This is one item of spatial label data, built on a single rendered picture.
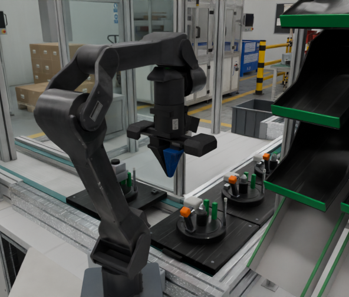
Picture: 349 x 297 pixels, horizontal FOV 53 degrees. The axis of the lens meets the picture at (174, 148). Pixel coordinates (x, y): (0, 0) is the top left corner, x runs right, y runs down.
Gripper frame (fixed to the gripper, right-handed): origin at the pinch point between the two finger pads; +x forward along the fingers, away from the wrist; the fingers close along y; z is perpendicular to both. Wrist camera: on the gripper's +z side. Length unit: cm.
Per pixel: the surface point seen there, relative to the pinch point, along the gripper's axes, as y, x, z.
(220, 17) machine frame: 66, -26, 127
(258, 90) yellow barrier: 284, 129, 660
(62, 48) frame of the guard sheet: 80, -16, 33
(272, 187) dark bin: -17.1, 5.6, 12.1
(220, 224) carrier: 0.6, 27.0, 22.4
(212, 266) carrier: -6.0, 28.6, 8.2
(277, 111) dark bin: -16.2, -10.1, 12.6
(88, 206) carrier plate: 40, 29, 8
